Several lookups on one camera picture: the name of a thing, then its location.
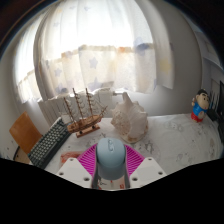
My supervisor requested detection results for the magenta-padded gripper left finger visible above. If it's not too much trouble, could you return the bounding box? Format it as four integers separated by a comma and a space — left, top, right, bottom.
55, 143, 99, 189

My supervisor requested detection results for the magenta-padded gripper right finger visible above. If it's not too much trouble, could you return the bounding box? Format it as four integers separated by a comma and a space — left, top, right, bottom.
124, 144, 167, 189

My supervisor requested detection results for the light blue computer mouse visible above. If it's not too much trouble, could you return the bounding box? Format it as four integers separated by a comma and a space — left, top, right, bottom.
95, 137, 128, 181

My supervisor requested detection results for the orange printed mouse pad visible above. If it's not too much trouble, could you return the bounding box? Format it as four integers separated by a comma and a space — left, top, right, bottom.
59, 150, 132, 191

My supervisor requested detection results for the wooden model sailing ship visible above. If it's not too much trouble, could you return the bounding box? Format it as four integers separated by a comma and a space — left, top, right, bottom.
62, 87, 108, 139

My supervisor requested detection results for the large white conch shell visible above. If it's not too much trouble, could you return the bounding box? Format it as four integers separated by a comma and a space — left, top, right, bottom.
110, 91, 149, 144

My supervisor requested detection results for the dark mechanical keyboard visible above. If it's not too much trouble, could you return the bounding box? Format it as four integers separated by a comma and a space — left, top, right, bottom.
27, 116, 73, 170

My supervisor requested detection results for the white cartoon-print tablecloth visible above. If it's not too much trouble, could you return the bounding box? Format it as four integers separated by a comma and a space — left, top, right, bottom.
43, 113, 224, 191

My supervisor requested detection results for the white radiator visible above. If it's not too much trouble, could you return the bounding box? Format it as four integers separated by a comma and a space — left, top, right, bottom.
37, 88, 125, 127

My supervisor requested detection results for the wooden chair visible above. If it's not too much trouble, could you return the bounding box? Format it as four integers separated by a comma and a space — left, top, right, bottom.
8, 111, 44, 164

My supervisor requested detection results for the cartoon boy figure clock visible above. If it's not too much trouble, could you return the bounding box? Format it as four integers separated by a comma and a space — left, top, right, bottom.
190, 88, 211, 123

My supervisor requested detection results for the black router with antennas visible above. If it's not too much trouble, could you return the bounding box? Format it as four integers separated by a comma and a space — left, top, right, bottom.
207, 89, 224, 124

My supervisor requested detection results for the white star-print curtain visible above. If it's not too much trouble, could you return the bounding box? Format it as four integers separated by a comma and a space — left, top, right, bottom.
14, 0, 176, 104

